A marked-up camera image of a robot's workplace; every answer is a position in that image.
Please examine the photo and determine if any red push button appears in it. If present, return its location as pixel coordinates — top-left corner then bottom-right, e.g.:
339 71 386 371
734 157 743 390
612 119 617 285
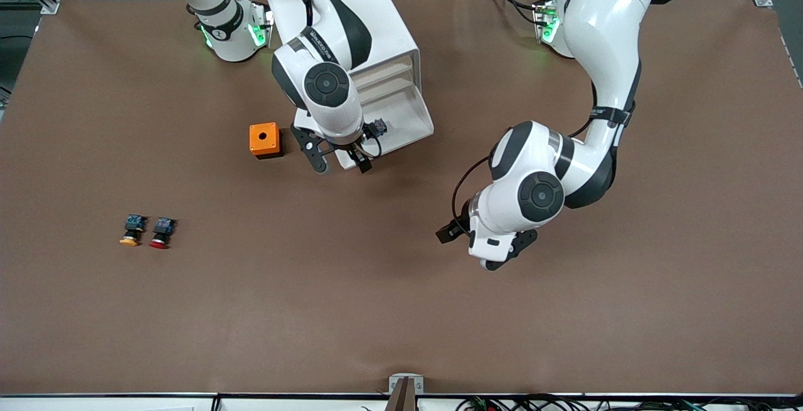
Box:
149 216 178 250

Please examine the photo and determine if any yellow push button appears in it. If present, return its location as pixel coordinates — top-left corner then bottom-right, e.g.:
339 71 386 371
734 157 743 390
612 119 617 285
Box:
119 214 148 247

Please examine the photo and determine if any orange box with hole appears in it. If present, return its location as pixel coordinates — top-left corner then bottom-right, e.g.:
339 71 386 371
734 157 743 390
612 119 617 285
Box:
249 122 283 159

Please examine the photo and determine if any brown table mat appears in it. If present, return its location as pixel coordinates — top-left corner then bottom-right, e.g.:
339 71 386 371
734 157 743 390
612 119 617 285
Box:
0 0 803 396

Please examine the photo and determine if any black cable bundle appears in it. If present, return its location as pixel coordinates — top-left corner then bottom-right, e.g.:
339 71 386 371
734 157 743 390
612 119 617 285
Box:
457 395 803 411

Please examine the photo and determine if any grey metal table bracket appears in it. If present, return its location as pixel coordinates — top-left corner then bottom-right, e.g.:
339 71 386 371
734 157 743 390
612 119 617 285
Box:
389 373 424 395

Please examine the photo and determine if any brown upright post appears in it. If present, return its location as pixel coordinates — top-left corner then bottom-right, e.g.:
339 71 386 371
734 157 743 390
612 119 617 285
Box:
386 377 418 411

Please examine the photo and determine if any black arm base cable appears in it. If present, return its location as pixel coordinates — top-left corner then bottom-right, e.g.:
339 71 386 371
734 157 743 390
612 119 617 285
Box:
483 0 548 26

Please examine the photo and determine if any white table edge rail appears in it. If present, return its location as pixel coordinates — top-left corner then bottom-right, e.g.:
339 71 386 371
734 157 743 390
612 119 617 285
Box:
0 393 803 411

